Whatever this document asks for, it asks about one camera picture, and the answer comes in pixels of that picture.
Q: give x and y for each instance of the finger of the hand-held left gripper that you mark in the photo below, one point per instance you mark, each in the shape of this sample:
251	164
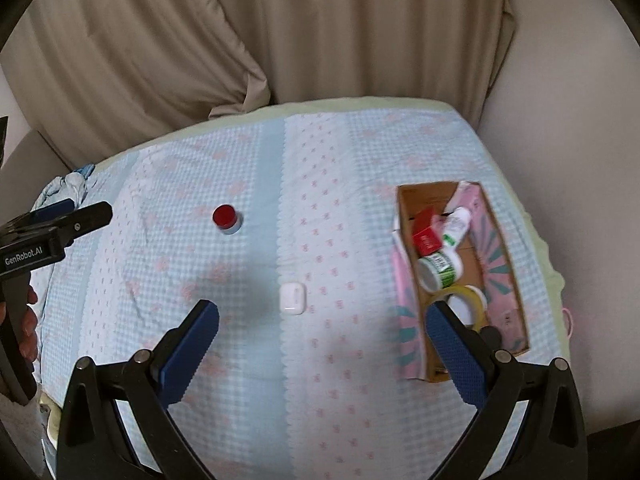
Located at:
87	220
55	208

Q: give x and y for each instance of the person's left hand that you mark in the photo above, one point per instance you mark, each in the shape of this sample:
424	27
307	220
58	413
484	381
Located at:
30	335

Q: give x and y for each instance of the small white bottle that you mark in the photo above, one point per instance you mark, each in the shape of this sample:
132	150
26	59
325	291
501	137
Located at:
456	227

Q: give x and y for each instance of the white earbuds case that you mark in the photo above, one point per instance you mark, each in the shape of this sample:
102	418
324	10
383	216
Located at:
291	299

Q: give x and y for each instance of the crumpled light blue cloth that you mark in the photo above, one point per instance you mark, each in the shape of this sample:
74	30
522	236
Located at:
65	187

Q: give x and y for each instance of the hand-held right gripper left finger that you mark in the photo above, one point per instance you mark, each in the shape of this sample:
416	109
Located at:
190	350

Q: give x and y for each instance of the small red box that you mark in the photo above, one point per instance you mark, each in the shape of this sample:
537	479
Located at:
426	232

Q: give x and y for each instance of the grey padded headboard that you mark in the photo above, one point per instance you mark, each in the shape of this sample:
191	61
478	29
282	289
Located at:
30	165

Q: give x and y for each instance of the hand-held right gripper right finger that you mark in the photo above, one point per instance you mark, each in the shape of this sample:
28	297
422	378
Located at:
457	355

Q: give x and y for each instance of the cardboard box with pink print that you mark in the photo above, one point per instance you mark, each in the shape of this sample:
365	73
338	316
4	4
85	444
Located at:
500	280

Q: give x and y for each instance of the red-lid jar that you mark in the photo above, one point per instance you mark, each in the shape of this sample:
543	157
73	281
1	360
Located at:
226	217

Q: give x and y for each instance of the blue checked blanket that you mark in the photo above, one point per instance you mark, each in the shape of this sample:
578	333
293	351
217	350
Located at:
325	185

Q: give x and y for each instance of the white jar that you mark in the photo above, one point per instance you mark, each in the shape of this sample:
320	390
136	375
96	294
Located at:
440	270

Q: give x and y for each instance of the yellow tape roll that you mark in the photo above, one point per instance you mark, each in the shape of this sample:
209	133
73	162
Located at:
475	297

